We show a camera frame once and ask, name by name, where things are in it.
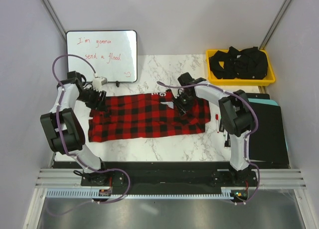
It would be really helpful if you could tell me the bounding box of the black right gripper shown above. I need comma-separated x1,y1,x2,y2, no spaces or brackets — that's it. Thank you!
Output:
171,92,195,117

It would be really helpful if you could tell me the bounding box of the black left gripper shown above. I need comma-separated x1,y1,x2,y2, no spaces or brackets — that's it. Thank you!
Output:
76,87,108,113

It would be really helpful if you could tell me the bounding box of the red black plaid shirt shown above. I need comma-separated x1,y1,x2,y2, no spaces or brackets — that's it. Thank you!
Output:
88,90,211,143

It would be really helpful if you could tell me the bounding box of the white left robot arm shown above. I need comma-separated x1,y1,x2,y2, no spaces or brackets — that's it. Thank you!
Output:
40,71,110,186

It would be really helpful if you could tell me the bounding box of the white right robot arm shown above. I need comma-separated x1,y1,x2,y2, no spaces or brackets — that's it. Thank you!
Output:
174,73,258,186

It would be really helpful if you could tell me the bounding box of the black folder stack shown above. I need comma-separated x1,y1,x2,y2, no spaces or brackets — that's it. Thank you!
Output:
247,93,290,169

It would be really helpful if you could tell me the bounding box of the red marker pen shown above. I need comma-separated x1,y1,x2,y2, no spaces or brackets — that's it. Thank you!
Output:
215,114,220,133

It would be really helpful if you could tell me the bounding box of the green cap marker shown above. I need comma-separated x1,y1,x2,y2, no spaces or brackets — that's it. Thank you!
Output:
219,120,225,132

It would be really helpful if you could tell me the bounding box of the white dry erase board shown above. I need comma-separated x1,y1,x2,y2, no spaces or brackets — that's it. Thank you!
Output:
66,30,138,83

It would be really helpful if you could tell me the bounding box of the black shirt in bin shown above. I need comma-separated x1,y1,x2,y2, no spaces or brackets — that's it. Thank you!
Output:
208,46,268,80

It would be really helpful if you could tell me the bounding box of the teal notebook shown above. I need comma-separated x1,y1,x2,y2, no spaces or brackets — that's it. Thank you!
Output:
248,98,279,106

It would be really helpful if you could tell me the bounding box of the yellow plastic bin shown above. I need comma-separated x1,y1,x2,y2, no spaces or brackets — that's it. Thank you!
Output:
206,49,276,86

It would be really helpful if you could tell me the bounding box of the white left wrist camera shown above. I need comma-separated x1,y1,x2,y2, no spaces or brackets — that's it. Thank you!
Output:
92,77,108,91

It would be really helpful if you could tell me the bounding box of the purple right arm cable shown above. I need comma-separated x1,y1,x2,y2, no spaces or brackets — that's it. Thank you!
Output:
156,80,262,205

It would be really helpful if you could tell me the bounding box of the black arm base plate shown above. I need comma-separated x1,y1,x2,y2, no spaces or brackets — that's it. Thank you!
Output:
81,162,257,196

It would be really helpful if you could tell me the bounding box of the white slotted cable duct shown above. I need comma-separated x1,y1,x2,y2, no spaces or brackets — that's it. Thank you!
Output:
46,188,160,199

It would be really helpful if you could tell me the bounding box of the aluminium frame rail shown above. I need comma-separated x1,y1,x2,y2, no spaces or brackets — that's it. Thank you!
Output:
35,169,306,190

